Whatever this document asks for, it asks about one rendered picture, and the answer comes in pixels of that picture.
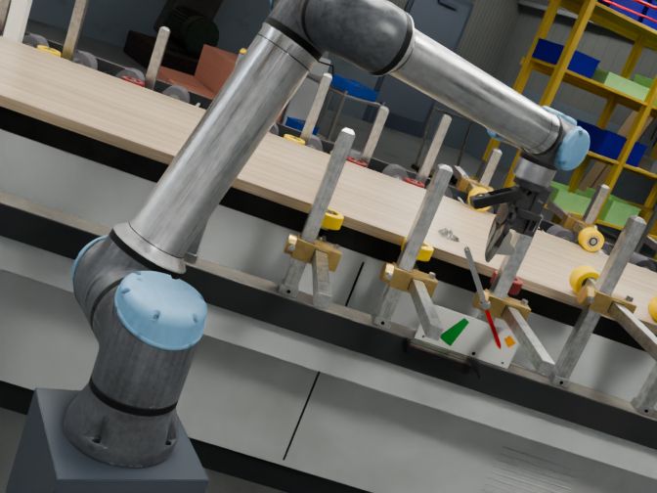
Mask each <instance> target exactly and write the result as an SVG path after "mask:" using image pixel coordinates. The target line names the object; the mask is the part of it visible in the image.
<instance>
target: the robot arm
mask: <svg viewBox="0 0 657 493"><path fill-rule="evenodd" d="M325 51H328V52H330V53H331V54H333V55H335V56H337V57H338V58H340V59H342V60H344V61H346V62H348V63H350V64H352V65H354V66H356V67H358V68H360V69H362V70H364V71H366V72H368V73H370V74H372V75H374V76H383V75H385V74H387V73H389V74H391V75H393V76H394V77H396V78H398V79H400V80H402V81H403V82H405V83H407V84H409V85H411V86H412V87H414V88H415V89H417V90H419V91H420V92H422V93H424V94H426V95H428V96H430V97H431V98H433V99H435V100H437V101H439V102H440V103H442V104H444V105H446V106H448V107H449V108H451V109H453V110H455V111H457V112H459V113H461V114H463V115H465V116H467V117H468V118H470V119H472V120H474V121H476V122H477V123H479V124H481V125H483V126H485V127H486V128H487V132H488V134H489V135H490V136H491V137H492V138H494V139H495V140H497V141H502V142H505V143H508V144H510V145H511V146H513V147H515V148H517V149H519V150H521V153H520V155H519V158H518V160H517V163H516V164H515V166H514V168H513V170H512V173H513V174H514V175H516V176H514V179H513V182H514V183H516V184H518V185H520V186H519V188H518V187H516V186H512V187H508V188H503V189H499V190H496V191H491V192H487V193H479V194H476V195H474V196H470V197H469V201H470V205H471V206H473V207H474V208H475V209H482V208H485V207H488V206H493V205H497V204H500V207H499V208H498V211H497V214H496V216H495V218H494V220H493V223H492V226H491V229H490V232H489V236H488V240H487V243H486V248H485V260H486V262H488V263H489V262H490V261H491V260H492V259H493V257H494V256H495V255H496V254H499V255H514V254H515V251H516V249H515V247H514V246H513V245H512V244H511V242H510V241H511V239H512V233H511V232H510V231H509V230H510V229H511V230H514V231H515V232H516V233H519V234H522V235H527V236H529V237H532V238H533V237H534V234H535V232H536V230H537V228H538V226H539V224H540V222H541V219H542V216H541V213H542V211H543V208H544V206H545V204H546V202H547V200H548V197H549V194H550V191H548V189H546V188H548V187H549V185H550V183H551V181H552V179H553V177H554V175H555V173H556V169H562V170H565V171H568V170H572V169H574V168H576V167H577V166H578V165H580V164H581V162H582V161H583V160H584V158H585V157H586V155H587V153H588V151H589V148H590V142H591V140H590V135H589V133H588V132H587V131H586V130H584V129H583V128H582V127H580V126H577V122H576V120H575V119H573V118H571V117H570V116H568V115H565V114H564V113H562V112H558V111H556V110H554V109H551V108H549V107H546V106H542V107H540V106H539V105H537V104H535V103H534V102H532V101H530V100H529V99H527V98H526V97H524V96H522V95H521V94H519V93H518V92H516V91H514V90H513V89H511V88H509V87H508V86H506V85H505V84H503V83H501V82H500V81H498V80H497V79H496V78H494V77H493V76H491V75H489V74H488V73H486V72H485V71H483V70H481V69H480V68H478V67H476V66H474V65H473V64H471V63H470V62H468V61H466V60H465V59H463V58H461V57H460V56H458V55H457V54H455V53H453V52H452V51H450V50H449V49H447V48H445V47H444V46H442V45H440V44H439V43H437V42H436V41H434V40H432V39H431V38H429V37H428V36H426V35H424V34H423V33H421V32H420V31H418V30H416V29H415V28H414V21H413V19H412V17H411V16H410V15H409V14H408V13H407V12H405V11H404V10H402V9H400V8H399V7H397V6H396V5H394V4H392V3H391V2H389V1H387V0H270V14H269V16H268V17H267V19H266V20H265V21H264V22H263V24H262V28H261V30H260V31H259V33H258V34H257V36H256V37H255V39H254V40H253V42H252V43H251V45H250V46H249V47H248V49H247V50H246V52H245V53H244V55H243V56H242V58H241V60H240V61H239V63H238V64H237V66H236V67H235V69H234V70H233V72H232V73H231V75H230V76H229V78H228V79H227V80H226V82H225V83H224V85H223V86H222V88H221V89H220V91H219V92H218V94H217V95H216V97H215V98H214V100H213V101H212V103H211V104H210V106H209V107H208V109H207V110H206V112H205V113H204V115H203V116H202V117H201V119H200V120H199V122H198V123H197V125H196V127H195V128H194V130H193V131H192V133H191V134H190V136H189V137H188V139H187V140H186V142H185V143H184V145H183V146H182V148H181V149H180V150H179V152H178V153H177V155H176V156H175V157H174V158H173V160H172V161H171V163H170V164H169V166H168V167H167V169H166V170H165V172H164V173H163V175H162V176H161V178H160V179H159V181H158V182H157V183H156V185H155V186H154V188H153V190H152V191H151V193H150V194H149V196H148V197H147V199H146V200H145V202H144V203H143V205H142V206H141V208H140V209H139V211H138V212H137V214H136V215H135V217H134V218H133V219H132V220H131V221H130V222H126V223H120V224H116V225H115V226H114V227H113V228H112V229H111V231H110V233H109V234H108V235H106V236H102V237H100V238H98V239H95V240H94V241H92V242H90V243H89V244H88V245H86V246H85V247H84V248H83V249H82V250H81V251H80V252H79V253H78V256H77V257H76V259H75V261H74V263H73V267H72V272H71V280H72V285H73V291H74V295H75V298H76V300H77V302H78V304H79V305H80V307H81V308H82V311H83V313H84V315H85V317H86V319H87V321H88V323H89V325H90V327H91V329H92V331H93V333H94V335H95V337H96V339H97V341H98V343H99V351H98V355H97V358H96V361H95V364H94V368H93V371H92V374H91V377H90V380H89V382H88V383H87V384H86V385H85V386H84V388H83V389H82V390H81V391H80V392H79V394H78V395H77V396H76V397H75V398H74V400H73V401H72V402H71V403H70V405H69V407H68V408H67V411H66V416H65V420H64V430H65V434H66V437H67V438H68V440H69V441H70V442H71V443H72V445H74V446H75V447H76V448H77V449H78V450H79V451H81V452H82V453H84V454H85V455H87V456H89V457H91V458H93V459H95V460H97V461H100V462H102V463H105V464H108V465H112V466H117V467H123V468H146V467H151V466H154V465H157V464H159V463H161V462H163V461H165V460H166V459H167V458H168V457H169V456H170V455H171V454H172V452H173V450H174V447H175V444H176V441H177V437H178V425H177V409H176V406H177V403H178V400H179V398H180V395H181V392H182V389H183V386H184V384H185V381H186V378H187V375H188V372H189V370H190V367H191V365H192V362H193V359H194V356H195V353H196V350H197V346H198V343H199V340H200V338H201V336H202V334H203V331H204V325H205V319H206V315H207V306H206V303H205V301H204V300H203V297H202V296H201V294H200V293H199V292H198V291H197V290H196V289H195V288H193V287H192V286H190V285H189V284H187V283H186V282H184V281H182V280H180V279H181V278H182V276H183V275H184V273H185V272H186V266H185V261H184V254H185V252H186V251H187V249H188V248H189V246H190V245H191V243H192V242H193V240H194V239H195V238H196V236H197V234H198V233H199V231H200V230H201V228H202V227H203V225H204V224H205V223H206V221H207V220H208V218H209V217H210V215H211V214H212V212H213V211H214V209H215V208H216V207H217V205H218V204H219V202H220V201H221V200H222V199H223V197H224V196H225V194H226V193H227V192H228V190H229V189H230V187H231V186H232V184H233V183H234V181H235V180H236V178H237V177H238V176H239V174H240V173H241V171H242V169H243V168H244V166H245V165H246V163H247V162H248V160H249V159H250V158H251V156H252V155H253V153H254V152H255V150H256V149H257V147H258V146H259V144H260V143H261V142H262V140H263V139H264V137H265V136H266V134H267V133H268V131H269V130H270V128H271V127H272V126H273V124H274V123H275V121H276V120H277V118H278V117H279V115H280V114H281V112H282V111H283V110H284V108H285V106H286V105H287V103H288V102H289V100H290V99H291V97H292V96H293V95H294V93H295V92H296V90H297V89H298V87H299V86H300V84H301V83H302V81H303V80H304V79H305V77H306V76H307V74H308V73H309V71H310V70H311V68H312V67H313V66H314V65H316V64H317V62H318V61H319V60H320V58H321V57H322V55H323V54H324V52H325ZM527 192H528V193H527ZM537 222H538V223H537ZM535 226H536V228H535ZM534 228H535V230H534ZM533 230H534V232H533Z"/></svg>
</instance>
